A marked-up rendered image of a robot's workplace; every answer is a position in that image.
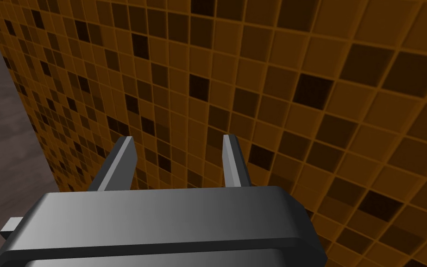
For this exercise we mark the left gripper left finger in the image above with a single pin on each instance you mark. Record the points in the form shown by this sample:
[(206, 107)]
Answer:
[(117, 168)]

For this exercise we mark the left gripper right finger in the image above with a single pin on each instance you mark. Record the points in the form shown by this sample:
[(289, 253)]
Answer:
[(234, 164)]

